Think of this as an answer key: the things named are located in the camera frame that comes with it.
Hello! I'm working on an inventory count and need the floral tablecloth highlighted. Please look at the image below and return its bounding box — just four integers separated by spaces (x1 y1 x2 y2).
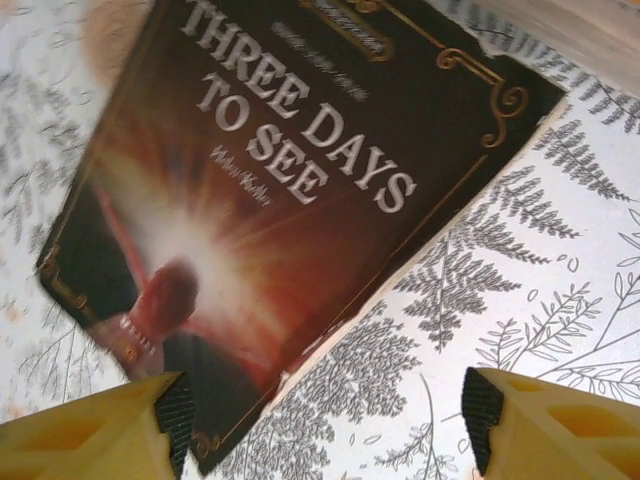
0 0 640 480

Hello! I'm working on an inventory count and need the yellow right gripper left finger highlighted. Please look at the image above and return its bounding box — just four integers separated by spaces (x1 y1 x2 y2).
0 369 196 480

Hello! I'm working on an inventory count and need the Three Days To See book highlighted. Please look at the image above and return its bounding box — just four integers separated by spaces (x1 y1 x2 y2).
37 0 569 476

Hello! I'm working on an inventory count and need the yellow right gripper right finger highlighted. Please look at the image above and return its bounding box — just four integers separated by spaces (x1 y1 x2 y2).
462 366 640 480

